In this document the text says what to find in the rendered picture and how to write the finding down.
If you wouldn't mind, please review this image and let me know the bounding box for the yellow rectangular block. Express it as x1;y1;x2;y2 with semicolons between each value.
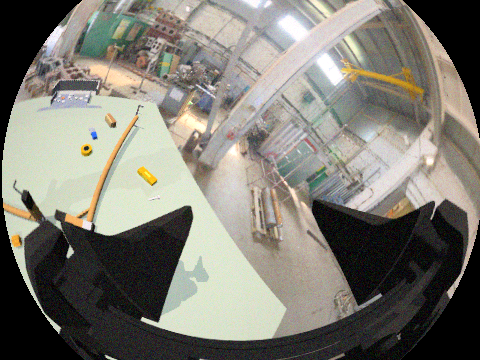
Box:
137;167;157;187

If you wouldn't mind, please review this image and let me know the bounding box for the tan wooden block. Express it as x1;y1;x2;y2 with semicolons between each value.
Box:
104;113;117;128

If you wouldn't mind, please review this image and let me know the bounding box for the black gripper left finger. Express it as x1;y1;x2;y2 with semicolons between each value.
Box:
60;205;193;323

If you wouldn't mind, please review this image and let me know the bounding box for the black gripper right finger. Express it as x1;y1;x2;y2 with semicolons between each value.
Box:
312;200;436;307

